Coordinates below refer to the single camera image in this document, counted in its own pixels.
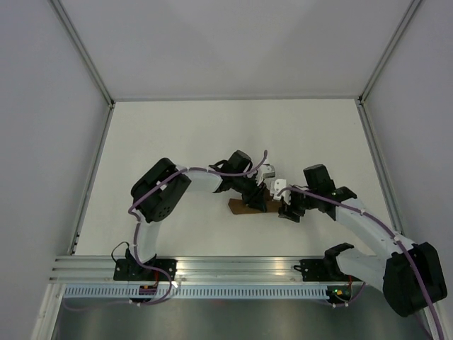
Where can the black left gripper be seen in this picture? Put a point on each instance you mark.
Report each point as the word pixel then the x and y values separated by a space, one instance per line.
pixel 255 197

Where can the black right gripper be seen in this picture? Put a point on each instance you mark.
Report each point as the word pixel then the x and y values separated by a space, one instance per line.
pixel 287 209

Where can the brown cloth napkin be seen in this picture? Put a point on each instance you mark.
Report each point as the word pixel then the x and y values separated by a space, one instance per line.
pixel 237 207

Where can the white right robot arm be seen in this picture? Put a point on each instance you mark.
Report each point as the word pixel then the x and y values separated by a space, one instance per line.
pixel 408 274

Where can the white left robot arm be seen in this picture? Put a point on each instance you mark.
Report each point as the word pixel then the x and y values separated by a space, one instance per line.
pixel 158 192

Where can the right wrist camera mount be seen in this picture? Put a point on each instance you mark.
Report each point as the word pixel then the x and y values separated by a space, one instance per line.
pixel 280 191

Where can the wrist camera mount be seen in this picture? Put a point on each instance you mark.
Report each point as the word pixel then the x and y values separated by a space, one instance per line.
pixel 265 171
pixel 280 191

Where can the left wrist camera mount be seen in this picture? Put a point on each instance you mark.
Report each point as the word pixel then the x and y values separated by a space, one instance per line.
pixel 265 171

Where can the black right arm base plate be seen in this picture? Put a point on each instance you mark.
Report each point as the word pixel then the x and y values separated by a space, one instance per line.
pixel 314 270

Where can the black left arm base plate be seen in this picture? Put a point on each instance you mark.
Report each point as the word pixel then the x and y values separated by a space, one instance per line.
pixel 129 270

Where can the aluminium frame rail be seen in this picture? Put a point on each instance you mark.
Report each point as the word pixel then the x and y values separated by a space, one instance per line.
pixel 193 270

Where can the white slotted cable duct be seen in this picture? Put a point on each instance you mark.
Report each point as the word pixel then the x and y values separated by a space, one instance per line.
pixel 309 292

